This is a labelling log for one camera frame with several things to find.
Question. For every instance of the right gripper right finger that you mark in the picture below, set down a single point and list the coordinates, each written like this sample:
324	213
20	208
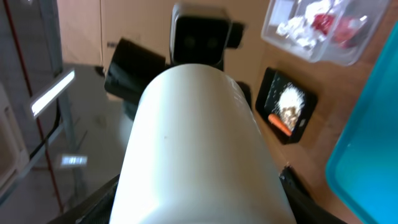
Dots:
304	208

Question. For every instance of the pale green cup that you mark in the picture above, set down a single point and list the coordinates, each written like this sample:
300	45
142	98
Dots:
196	155

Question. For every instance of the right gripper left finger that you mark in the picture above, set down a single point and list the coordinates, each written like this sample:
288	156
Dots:
96	209

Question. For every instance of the black tray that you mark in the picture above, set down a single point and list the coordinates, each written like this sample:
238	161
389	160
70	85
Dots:
273	83

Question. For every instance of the white napkin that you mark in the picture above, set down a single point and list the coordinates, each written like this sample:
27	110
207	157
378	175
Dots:
298	29

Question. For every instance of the orange carrot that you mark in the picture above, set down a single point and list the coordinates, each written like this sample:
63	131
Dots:
277	122

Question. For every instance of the red snack wrapper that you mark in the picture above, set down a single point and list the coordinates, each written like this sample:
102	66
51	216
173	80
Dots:
347	32

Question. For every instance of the clear plastic bin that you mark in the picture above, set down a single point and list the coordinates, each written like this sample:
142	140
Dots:
283	10

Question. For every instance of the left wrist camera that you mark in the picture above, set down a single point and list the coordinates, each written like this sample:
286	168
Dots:
201	34

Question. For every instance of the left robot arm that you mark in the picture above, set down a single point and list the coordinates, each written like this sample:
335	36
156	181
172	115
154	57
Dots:
131	69

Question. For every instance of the nuts and rice pile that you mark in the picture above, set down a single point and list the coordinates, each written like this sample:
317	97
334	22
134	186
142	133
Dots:
290	104

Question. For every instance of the teal plastic tray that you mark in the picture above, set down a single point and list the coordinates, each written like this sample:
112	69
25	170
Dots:
362	169

